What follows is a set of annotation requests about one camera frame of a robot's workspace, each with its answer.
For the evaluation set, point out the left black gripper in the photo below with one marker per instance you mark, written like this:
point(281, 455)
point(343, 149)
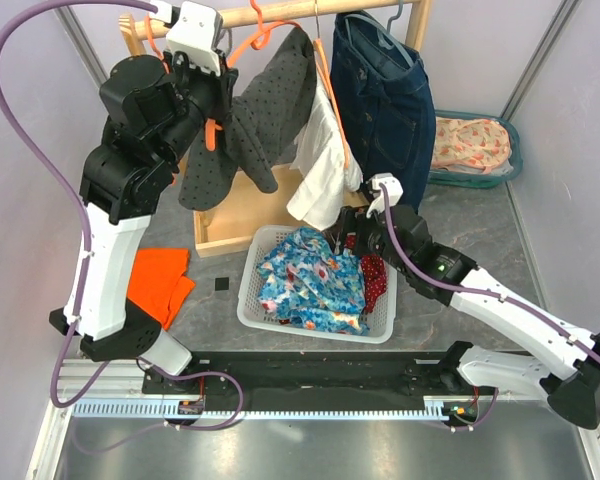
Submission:
point(223, 83)

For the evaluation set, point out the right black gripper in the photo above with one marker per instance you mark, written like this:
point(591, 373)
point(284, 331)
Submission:
point(352, 219)

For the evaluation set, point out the red polka dot skirt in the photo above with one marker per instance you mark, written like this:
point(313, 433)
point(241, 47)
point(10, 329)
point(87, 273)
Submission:
point(375, 280)

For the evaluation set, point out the grey dotted skirt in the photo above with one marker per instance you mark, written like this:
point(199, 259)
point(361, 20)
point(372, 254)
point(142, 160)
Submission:
point(264, 121)

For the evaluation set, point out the grey hanger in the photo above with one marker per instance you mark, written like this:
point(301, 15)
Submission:
point(227, 35)

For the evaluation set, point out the white pleated skirt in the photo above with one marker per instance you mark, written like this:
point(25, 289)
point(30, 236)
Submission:
point(328, 168)

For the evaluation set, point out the blue floral skirt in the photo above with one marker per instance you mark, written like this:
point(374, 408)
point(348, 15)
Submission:
point(310, 285)

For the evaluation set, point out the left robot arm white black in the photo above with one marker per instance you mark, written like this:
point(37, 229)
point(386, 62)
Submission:
point(156, 106)

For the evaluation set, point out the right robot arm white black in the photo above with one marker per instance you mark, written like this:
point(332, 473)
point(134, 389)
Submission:
point(561, 365)

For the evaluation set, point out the dark blue denim skirt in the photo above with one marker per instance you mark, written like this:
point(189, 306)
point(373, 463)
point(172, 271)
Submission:
point(389, 121)

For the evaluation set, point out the grey-blue hanger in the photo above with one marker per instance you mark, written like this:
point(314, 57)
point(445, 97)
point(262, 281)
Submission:
point(375, 43)

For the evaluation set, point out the white plastic basket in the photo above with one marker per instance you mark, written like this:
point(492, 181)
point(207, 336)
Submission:
point(380, 320)

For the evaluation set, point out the teal bin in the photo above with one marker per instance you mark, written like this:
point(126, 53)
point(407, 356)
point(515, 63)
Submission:
point(447, 178)

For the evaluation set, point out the wooden clothes rack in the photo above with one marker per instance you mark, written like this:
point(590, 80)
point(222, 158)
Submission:
point(230, 226)

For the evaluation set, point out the floral pink cloth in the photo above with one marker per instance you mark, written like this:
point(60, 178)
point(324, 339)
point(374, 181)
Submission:
point(472, 146)

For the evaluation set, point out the small black square marker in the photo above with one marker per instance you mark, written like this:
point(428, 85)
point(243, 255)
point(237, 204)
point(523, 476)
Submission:
point(221, 283)

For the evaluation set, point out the orange cloth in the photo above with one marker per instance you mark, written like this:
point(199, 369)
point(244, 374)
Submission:
point(159, 284)

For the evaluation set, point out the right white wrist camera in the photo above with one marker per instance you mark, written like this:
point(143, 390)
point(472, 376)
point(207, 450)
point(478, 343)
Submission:
point(386, 190)

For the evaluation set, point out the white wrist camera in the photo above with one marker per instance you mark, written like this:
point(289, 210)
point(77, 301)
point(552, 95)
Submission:
point(386, 190)
point(194, 30)

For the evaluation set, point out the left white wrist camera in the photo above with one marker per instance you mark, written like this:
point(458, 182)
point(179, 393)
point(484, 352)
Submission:
point(194, 30)

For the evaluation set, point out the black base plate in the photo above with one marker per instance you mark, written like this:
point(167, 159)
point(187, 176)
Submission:
point(382, 371)

